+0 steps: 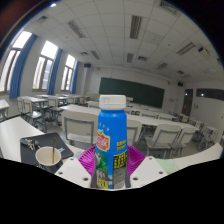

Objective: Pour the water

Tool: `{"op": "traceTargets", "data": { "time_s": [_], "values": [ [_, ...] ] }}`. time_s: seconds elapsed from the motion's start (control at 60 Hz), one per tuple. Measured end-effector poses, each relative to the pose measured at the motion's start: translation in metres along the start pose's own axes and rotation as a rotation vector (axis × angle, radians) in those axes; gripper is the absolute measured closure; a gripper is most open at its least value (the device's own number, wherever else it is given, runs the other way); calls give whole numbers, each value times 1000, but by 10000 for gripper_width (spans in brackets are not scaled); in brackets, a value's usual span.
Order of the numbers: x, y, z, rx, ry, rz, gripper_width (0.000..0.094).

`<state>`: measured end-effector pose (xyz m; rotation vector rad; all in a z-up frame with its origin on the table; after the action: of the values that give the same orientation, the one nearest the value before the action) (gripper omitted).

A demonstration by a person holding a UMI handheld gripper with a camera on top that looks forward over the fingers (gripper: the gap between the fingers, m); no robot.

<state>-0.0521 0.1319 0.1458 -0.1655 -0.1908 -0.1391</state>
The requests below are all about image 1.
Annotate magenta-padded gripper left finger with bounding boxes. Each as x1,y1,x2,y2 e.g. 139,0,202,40
54,145,99,189

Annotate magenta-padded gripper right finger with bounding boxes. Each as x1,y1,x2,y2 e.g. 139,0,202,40
126,145,168,189

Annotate blue white-capped drink bottle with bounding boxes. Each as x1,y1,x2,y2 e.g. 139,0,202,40
93,94,130,190

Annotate brown stirring stick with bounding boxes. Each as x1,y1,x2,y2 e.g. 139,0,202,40
51,136,58,165

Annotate dark blue mug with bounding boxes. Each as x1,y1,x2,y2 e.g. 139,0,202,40
34,145,64,174

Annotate dark flat pad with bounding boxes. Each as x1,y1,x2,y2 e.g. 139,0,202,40
19,132,75,167

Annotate white classroom chairs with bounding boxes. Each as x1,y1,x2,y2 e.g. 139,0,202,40
16,93,224,158

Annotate metal keys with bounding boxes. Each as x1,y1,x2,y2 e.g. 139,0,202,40
20,138,41,151

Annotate green chalkboard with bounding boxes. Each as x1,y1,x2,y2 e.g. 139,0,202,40
98,77,165,109

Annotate dark classroom door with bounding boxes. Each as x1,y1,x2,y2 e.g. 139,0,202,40
182,88,194,117

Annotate classroom windows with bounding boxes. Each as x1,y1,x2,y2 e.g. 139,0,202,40
0,30,77,94

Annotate blue window curtains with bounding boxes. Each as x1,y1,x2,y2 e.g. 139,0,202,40
8,33,80,99

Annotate ceiling light panels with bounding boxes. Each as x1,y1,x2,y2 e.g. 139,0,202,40
36,0,214,74

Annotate dark long wall window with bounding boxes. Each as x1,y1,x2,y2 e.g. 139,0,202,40
195,88,224,102

